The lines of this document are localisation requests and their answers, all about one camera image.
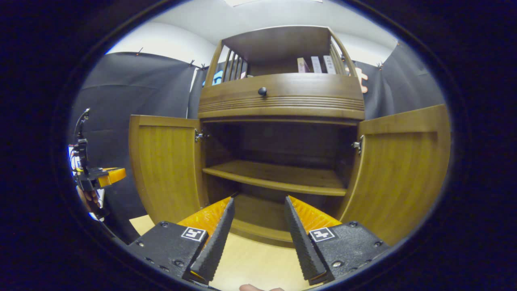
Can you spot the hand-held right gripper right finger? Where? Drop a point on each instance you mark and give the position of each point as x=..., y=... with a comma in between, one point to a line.
x=303, y=242

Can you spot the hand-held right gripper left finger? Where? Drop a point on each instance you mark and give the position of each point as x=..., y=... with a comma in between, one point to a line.
x=216, y=242

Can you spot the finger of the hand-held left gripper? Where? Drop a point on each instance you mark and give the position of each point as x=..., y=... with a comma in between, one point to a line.
x=113, y=176

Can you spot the wooden shoe cabinet door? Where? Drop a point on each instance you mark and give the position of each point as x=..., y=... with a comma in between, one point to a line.
x=165, y=169
x=404, y=173

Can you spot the wooden double-door shoe cabinet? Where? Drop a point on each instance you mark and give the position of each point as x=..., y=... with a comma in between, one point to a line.
x=282, y=105

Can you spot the metal door hinge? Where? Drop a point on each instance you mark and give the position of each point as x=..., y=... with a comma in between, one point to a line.
x=198, y=134
x=357, y=144

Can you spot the wooden cabinet drawer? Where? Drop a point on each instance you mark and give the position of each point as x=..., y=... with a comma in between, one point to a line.
x=307, y=95

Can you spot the wooden inner shelf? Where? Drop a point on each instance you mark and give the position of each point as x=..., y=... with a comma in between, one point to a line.
x=278, y=178

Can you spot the black backdrop cloth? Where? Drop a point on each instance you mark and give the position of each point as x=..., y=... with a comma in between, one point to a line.
x=133, y=89

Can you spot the black round drawer knob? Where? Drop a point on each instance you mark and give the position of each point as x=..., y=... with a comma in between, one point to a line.
x=262, y=91

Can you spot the pinkish brown book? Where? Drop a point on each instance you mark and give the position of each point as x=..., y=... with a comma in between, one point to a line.
x=303, y=65

